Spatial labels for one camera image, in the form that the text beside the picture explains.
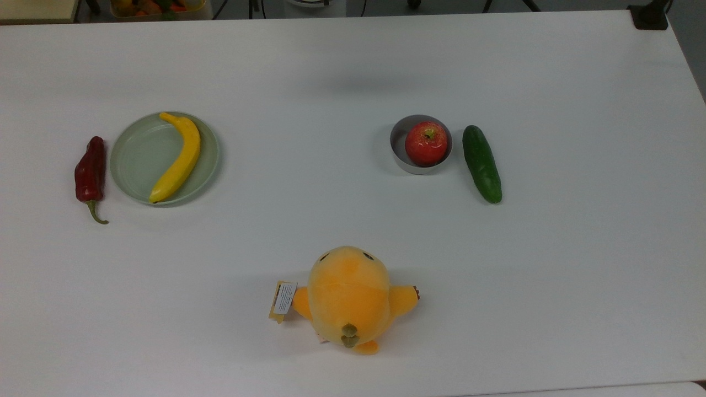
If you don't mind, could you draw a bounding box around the red chili pepper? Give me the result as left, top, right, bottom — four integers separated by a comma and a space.
74, 136, 110, 226

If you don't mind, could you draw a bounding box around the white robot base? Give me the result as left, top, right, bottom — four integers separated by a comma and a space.
284, 0, 349, 18

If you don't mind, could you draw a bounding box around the green plastic plate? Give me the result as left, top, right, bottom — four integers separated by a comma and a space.
109, 111, 221, 207

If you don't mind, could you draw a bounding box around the round metal bowl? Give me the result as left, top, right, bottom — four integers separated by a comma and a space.
390, 114, 453, 175

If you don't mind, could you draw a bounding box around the red apple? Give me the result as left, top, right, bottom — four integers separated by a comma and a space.
405, 121, 448, 167

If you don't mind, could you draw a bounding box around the orange plush toy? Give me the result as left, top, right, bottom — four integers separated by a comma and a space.
291, 245, 421, 356

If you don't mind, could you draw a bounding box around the white paper plush tag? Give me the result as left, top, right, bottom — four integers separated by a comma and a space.
269, 281, 298, 324

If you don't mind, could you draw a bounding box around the green cucumber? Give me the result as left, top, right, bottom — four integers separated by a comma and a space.
462, 125, 503, 205

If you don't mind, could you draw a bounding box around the yellow banana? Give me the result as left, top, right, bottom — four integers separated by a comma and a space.
149, 112, 202, 204

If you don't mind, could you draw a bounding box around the bin of toy fruit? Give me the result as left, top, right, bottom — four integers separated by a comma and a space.
109, 0, 213, 21

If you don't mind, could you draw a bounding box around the black pole with base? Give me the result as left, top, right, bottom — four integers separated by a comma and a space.
628, 0, 671, 30

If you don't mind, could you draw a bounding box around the tan cardboard box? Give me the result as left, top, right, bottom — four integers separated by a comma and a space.
0, 0, 81, 24

